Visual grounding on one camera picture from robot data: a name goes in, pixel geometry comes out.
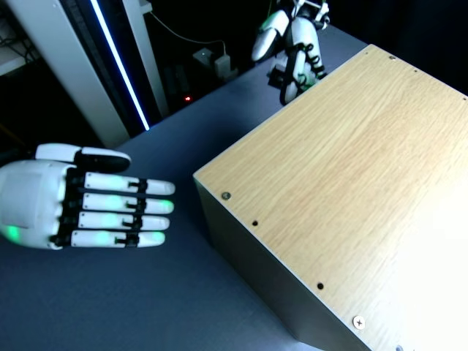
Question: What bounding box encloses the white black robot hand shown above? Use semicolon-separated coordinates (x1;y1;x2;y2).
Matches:
0;143;176;251
268;16;328;106

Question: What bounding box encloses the light wooden box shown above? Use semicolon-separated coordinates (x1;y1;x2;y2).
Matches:
192;43;468;351

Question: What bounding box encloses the grey power adapter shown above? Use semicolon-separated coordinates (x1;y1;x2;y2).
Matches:
213;53;239;80

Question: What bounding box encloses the small grey box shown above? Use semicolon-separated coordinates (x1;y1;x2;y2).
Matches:
192;47;214;66

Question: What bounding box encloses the black power strip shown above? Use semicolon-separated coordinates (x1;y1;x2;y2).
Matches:
162;64;195;106

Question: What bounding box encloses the grey table cloth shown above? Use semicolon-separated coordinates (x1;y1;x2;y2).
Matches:
0;27;369;351

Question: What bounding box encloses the white light strip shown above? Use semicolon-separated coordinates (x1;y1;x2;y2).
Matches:
89;0;151;132

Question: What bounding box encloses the thin white cable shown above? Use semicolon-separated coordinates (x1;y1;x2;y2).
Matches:
148;12;228;58

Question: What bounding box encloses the wide white frame post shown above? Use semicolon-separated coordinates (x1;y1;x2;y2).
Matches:
5;0;131;149

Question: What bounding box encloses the narrow white frame post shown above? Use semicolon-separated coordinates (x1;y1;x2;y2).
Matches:
122;0;170;118

